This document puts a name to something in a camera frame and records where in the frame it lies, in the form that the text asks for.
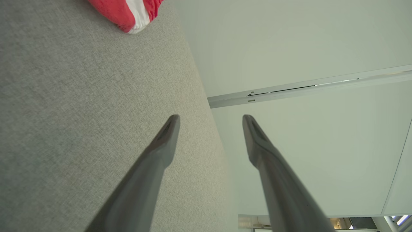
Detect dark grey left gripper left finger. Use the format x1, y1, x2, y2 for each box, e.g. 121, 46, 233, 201
84, 114, 181, 232

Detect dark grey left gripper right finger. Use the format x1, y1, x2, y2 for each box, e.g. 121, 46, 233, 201
242, 114, 336, 232

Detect red shorts with white stripe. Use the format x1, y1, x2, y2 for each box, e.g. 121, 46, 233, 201
88, 0, 164, 34

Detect grey fabric sofa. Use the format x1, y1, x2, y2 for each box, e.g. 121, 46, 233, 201
0, 0, 239, 232

